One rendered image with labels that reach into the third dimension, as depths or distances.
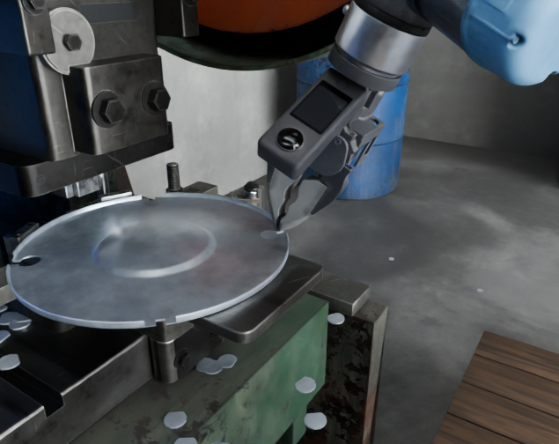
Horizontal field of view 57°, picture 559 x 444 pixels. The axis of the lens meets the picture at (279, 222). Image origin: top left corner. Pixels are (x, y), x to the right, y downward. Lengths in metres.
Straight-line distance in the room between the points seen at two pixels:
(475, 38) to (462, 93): 3.42
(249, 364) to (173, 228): 0.18
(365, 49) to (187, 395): 0.39
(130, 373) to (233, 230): 0.19
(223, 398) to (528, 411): 0.64
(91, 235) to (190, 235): 0.12
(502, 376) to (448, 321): 0.76
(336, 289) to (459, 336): 1.10
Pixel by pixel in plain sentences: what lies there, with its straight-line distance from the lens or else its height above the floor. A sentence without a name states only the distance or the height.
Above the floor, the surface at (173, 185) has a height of 0.78.
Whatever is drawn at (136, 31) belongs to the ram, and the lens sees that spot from 0.58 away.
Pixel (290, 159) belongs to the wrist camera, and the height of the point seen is 0.90.
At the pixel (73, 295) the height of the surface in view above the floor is 0.78.
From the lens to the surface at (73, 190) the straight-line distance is 0.63.
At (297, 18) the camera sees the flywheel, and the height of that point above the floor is 1.00.
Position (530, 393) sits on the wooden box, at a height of 0.35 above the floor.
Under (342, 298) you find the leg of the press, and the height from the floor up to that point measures 0.64.
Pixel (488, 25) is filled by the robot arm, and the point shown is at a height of 1.02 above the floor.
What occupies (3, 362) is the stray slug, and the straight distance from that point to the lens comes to 0.59.
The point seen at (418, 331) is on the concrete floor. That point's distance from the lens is 1.80.
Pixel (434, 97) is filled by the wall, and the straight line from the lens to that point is 3.88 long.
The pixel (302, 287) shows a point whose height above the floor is 0.78.
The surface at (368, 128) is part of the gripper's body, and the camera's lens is 0.55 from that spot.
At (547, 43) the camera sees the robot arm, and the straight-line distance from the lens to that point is 0.40.
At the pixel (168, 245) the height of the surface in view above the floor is 0.79.
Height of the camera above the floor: 1.04
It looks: 25 degrees down
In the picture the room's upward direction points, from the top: straight up
